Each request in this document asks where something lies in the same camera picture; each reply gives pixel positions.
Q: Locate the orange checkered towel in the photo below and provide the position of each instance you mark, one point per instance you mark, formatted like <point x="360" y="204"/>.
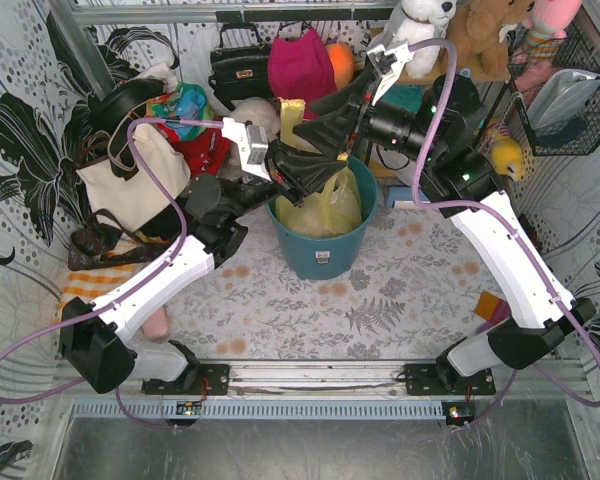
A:
<point x="90" y="284"/>

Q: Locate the black leather handbag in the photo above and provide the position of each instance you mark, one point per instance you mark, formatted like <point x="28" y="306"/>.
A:
<point x="240" y="73"/>

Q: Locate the black wire basket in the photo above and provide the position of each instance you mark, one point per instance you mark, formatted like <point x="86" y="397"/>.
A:
<point x="578" y="136"/>

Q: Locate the white plush dog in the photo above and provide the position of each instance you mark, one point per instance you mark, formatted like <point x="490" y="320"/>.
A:
<point x="419" y="20"/>

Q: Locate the yellow plush duck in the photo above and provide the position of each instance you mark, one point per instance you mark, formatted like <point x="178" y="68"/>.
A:
<point x="504" y="153"/>

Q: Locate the white plush lamb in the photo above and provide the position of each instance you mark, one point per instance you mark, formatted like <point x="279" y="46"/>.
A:
<point x="260" y="112"/>

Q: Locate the pink plush toy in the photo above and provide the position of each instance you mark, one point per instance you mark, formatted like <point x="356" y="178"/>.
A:
<point x="546" y="27"/>

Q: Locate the teal plastic trash bin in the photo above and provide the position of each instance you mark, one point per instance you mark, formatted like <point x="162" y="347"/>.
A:
<point x="327" y="258"/>

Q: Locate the brown leather bag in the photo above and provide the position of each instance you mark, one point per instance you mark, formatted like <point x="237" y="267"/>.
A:
<point x="92" y="247"/>

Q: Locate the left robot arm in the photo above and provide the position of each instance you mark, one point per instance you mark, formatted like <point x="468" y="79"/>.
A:
<point x="97" y="338"/>

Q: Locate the pink sponge block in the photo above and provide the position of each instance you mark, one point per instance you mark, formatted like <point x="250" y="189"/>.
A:
<point x="157" y="326"/>

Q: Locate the purple orange sock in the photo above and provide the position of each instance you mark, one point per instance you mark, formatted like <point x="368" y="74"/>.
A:
<point x="492" y="309"/>

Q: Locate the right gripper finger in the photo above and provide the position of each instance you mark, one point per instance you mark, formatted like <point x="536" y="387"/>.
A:
<point x="329" y="133"/>
<point x="356" y="93"/>

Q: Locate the cream canvas tote bag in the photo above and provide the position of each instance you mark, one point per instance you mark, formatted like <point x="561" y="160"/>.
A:
<point x="133" y="198"/>

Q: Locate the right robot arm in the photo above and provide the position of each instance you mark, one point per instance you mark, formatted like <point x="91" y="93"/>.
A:
<point x="455" y="179"/>

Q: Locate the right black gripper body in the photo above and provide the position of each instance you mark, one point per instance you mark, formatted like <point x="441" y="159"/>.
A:
<point x="353" y="125"/>

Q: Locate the colourful print bag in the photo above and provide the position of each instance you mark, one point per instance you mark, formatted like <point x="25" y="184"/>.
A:
<point x="187" y="101"/>

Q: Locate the magenta cloth hat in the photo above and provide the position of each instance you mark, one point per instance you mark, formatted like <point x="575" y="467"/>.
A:
<point x="301" y="69"/>

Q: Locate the yellow translucent trash bag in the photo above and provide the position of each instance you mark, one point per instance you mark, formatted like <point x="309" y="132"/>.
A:
<point x="336" y="208"/>

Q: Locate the aluminium front rail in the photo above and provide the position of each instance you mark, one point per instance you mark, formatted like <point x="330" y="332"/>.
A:
<point x="384" y="379"/>

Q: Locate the silver foil pouch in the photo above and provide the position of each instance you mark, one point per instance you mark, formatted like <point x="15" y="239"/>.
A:
<point x="562" y="97"/>

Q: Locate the brown teddy bear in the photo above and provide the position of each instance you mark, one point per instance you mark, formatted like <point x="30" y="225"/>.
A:
<point x="479" y="29"/>

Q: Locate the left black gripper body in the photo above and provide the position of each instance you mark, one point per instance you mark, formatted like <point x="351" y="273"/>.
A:
<point x="275" y="170"/>

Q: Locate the orange plush toy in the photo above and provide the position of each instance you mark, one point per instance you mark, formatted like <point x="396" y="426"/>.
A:
<point x="343" y="63"/>

